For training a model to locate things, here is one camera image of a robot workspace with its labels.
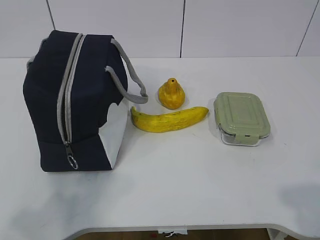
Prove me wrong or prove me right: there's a yellow banana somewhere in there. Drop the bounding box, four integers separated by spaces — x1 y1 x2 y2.
130 106 209 133

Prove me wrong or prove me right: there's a yellow pear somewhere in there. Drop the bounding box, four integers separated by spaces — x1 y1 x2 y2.
157 77 186 110

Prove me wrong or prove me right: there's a glass container green lid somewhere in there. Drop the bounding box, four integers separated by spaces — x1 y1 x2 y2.
213 92 271 147

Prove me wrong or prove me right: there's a navy blue lunch bag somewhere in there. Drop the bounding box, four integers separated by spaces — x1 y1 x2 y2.
22 30 149 173

